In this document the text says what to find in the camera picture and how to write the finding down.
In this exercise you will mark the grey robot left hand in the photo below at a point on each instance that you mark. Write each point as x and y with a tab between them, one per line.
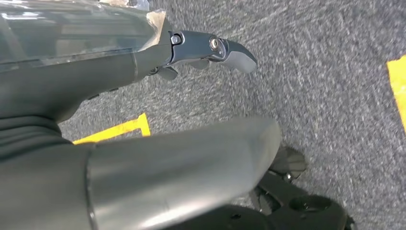
158	177

